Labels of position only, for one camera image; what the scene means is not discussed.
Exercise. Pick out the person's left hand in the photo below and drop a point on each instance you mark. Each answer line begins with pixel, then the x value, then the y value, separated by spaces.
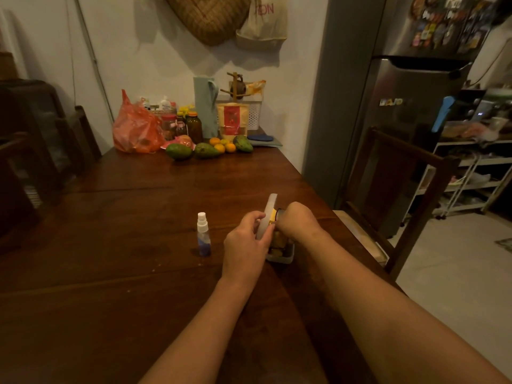
pixel 242 251

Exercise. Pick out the person's right hand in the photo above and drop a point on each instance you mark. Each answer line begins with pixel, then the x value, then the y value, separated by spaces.
pixel 298 223

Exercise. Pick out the person's right fingers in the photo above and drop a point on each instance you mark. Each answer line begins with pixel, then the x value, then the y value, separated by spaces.
pixel 283 221

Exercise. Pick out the person's left thumb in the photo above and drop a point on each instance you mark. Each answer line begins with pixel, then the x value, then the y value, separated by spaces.
pixel 268 237

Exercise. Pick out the small yellow item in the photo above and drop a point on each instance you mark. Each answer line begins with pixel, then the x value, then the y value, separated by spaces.
pixel 272 216

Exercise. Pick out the grey hinged case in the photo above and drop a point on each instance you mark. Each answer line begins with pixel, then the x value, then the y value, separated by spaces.
pixel 267 213

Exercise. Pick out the person's left forearm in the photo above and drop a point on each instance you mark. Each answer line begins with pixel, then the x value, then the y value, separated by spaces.
pixel 196 335

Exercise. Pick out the person's right forearm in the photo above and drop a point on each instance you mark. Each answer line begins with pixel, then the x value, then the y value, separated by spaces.
pixel 384 315

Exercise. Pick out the small clear spray bottle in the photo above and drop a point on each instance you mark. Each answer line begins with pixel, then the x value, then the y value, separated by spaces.
pixel 203 237

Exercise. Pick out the grey tray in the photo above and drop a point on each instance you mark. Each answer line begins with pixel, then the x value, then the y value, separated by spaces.
pixel 272 143

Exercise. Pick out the dark blue folded cloth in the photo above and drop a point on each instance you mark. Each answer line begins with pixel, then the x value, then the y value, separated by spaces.
pixel 260 137

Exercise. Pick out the green mango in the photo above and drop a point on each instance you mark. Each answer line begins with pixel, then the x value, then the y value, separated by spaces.
pixel 179 151
pixel 206 150
pixel 243 143

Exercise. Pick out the small orange fruit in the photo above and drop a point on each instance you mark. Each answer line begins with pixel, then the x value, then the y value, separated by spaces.
pixel 230 147
pixel 219 148
pixel 215 141

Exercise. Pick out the white plastic basket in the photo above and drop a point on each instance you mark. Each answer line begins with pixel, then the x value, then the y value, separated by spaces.
pixel 254 115

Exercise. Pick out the red and yellow packet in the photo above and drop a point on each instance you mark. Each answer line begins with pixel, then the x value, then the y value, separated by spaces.
pixel 232 120

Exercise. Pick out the dark wooden chair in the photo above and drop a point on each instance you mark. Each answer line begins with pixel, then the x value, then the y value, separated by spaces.
pixel 400 183
pixel 36 147

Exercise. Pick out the pink plate with fruit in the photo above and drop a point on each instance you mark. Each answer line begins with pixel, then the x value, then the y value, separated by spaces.
pixel 184 140

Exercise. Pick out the amber glass bottle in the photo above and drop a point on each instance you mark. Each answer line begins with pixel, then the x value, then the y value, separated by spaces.
pixel 194 127

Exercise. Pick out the orange snack packet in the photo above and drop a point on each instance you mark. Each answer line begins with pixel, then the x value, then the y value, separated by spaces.
pixel 256 87

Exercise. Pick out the small glass jar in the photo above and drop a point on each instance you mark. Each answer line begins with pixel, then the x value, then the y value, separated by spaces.
pixel 181 129

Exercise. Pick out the wooden mug tree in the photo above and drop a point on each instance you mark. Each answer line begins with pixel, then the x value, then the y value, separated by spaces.
pixel 236 87

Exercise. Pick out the grey refrigerator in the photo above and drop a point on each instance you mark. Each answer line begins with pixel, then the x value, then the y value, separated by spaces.
pixel 360 95

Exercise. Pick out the yellow-topped bottle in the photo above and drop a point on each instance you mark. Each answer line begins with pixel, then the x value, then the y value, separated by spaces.
pixel 184 111

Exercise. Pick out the red-lidded jar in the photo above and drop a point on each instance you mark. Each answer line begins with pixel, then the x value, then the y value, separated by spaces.
pixel 168 127

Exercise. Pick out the white plastic bottle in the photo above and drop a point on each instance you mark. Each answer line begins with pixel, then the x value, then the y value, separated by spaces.
pixel 165 103

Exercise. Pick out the orange plastic bag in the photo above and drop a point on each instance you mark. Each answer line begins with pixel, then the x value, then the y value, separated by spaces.
pixel 136 127

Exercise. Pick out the blue plastic tool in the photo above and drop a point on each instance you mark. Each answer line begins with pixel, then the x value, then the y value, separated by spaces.
pixel 442 113

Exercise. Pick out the white shelf rack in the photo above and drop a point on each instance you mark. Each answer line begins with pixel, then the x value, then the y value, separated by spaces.
pixel 472 175

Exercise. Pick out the white tote bag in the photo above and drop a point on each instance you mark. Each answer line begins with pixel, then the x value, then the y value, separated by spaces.
pixel 264 23

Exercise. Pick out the woven straw basket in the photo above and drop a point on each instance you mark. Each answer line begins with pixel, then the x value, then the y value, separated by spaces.
pixel 208 17

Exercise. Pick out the cluster of fridge magnets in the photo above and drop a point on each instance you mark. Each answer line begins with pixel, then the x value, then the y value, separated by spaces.
pixel 452 23

